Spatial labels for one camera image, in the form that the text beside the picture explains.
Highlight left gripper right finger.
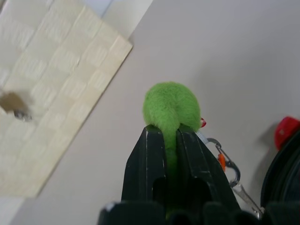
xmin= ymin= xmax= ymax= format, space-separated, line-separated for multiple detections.
xmin=176 ymin=125 xmax=240 ymax=207

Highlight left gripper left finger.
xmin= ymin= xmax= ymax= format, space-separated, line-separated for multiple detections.
xmin=121 ymin=126 xmax=168 ymax=203

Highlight silver carabiner keychain clip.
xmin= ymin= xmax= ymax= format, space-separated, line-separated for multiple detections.
xmin=196 ymin=130 xmax=266 ymax=217

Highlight green fuzzy plush toy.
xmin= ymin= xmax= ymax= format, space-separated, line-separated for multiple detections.
xmin=142 ymin=81 xmax=203 ymax=218

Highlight black mesh pouch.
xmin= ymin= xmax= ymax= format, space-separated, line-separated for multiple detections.
xmin=260 ymin=131 xmax=300 ymax=209

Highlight red round object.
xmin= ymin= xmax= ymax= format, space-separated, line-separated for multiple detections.
xmin=273 ymin=116 xmax=300 ymax=151

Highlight cream woven storage box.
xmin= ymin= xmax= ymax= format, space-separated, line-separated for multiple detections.
xmin=0 ymin=0 xmax=134 ymax=199

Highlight metal box latch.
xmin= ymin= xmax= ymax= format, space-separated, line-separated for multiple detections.
xmin=0 ymin=91 xmax=33 ymax=123

